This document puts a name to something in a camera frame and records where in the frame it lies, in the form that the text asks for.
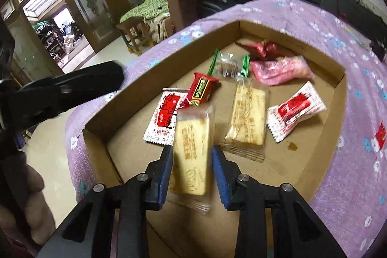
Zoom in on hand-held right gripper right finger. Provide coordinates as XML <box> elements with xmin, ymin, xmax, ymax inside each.
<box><xmin>212</xmin><ymin>146</ymin><xmax>348</xmax><ymax>258</ymax></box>

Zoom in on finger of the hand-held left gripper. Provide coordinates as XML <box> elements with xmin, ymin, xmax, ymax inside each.
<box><xmin>12</xmin><ymin>61</ymin><xmax>124</xmax><ymax>128</ymax></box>

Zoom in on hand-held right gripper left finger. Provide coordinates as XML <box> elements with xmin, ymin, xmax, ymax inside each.
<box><xmin>36</xmin><ymin>145</ymin><xmax>174</xmax><ymax>258</ymax></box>

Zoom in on yellow biscuit packet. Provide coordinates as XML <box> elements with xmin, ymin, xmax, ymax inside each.
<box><xmin>168</xmin><ymin>104</ymin><xmax>216</xmax><ymax>213</ymax></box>
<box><xmin>221</xmin><ymin>78</ymin><xmax>270</xmax><ymax>163</ymax></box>

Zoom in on red and white snack packet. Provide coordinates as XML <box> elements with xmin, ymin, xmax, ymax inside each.
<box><xmin>143</xmin><ymin>87</ymin><xmax>189</xmax><ymax>146</ymax></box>
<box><xmin>268</xmin><ymin>81</ymin><xmax>327</xmax><ymax>144</ymax></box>

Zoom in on cardboard box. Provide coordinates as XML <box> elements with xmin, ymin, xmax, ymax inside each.
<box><xmin>82</xmin><ymin>20</ymin><xmax>347</xmax><ymax>258</ymax></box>

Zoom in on red candy packet gold label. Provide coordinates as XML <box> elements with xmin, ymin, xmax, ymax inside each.
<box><xmin>181</xmin><ymin>72</ymin><xmax>220</xmax><ymax>109</ymax></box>

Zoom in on clear packet green ends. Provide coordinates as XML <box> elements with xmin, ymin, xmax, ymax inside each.
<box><xmin>207</xmin><ymin>49</ymin><xmax>251</xmax><ymax>80</ymax></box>

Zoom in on pink cartoon snack packet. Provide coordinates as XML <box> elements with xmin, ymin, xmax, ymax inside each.
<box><xmin>250</xmin><ymin>55</ymin><xmax>315</xmax><ymax>86</ymax></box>

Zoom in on red foil snack packet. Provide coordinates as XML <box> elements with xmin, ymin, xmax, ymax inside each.
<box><xmin>236</xmin><ymin>40</ymin><xmax>283</xmax><ymax>61</ymax></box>

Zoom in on person's left hand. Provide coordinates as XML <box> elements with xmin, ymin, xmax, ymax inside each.
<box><xmin>26</xmin><ymin>166</ymin><xmax>57</xmax><ymax>246</ymax></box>

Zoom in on cluttered storage rack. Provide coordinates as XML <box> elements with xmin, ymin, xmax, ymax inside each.
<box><xmin>33</xmin><ymin>19</ymin><xmax>82</xmax><ymax>59</ymax></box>

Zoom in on wooden stool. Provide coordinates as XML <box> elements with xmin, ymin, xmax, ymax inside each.
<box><xmin>116</xmin><ymin>16</ymin><xmax>152</xmax><ymax>54</ymax></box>

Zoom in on beige patterned cloth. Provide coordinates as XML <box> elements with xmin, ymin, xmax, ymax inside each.
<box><xmin>145</xmin><ymin>12</ymin><xmax>174</xmax><ymax>44</ymax></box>

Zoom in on green patterned cloth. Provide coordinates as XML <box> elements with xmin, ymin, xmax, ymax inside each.
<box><xmin>119</xmin><ymin>0</ymin><xmax>170</xmax><ymax>24</ymax></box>

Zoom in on small black device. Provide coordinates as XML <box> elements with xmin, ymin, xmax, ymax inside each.
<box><xmin>370</xmin><ymin>39</ymin><xmax>387</xmax><ymax>60</ymax></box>

